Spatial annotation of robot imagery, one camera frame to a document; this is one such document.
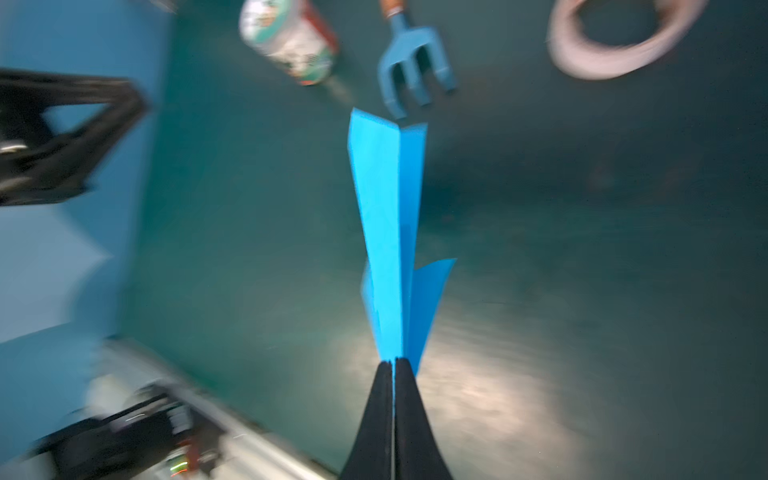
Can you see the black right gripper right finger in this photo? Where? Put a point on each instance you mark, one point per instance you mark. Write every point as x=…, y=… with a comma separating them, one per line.
x=417, y=455

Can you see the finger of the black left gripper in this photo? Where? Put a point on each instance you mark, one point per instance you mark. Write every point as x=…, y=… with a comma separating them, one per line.
x=40, y=166

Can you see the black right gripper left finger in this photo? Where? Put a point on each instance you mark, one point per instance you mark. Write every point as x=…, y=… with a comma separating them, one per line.
x=371, y=457

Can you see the cyan paper sheet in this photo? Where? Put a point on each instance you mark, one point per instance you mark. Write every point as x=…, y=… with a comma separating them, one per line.
x=401, y=300

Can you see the small patterned jar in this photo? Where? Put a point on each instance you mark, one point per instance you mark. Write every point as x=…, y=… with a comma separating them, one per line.
x=292, y=35

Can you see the white double-sided tape roll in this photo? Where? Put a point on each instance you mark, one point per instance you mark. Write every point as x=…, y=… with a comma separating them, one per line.
x=578, y=56

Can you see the front aluminium rail base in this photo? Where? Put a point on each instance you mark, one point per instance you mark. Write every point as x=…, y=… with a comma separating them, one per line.
x=123, y=369

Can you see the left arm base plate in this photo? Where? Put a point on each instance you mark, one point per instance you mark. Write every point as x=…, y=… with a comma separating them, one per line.
x=158, y=436

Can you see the blue garden fork wooden handle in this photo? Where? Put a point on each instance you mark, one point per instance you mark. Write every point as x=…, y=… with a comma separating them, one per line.
x=406, y=42

